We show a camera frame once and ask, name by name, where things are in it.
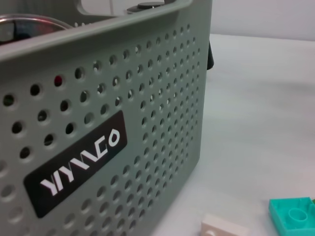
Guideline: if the grey perforated storage bin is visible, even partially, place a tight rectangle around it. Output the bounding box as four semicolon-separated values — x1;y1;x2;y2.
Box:
0;0;213;236

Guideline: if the teal square toy plate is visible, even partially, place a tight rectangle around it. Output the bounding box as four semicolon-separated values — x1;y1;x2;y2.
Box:
268;196;314;236

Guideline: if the glass teacup with black holder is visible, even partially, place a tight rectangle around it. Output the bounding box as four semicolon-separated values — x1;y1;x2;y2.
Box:
0;13;71;46

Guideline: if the white toy brick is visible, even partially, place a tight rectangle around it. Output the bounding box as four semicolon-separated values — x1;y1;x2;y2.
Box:
200;212;250;236

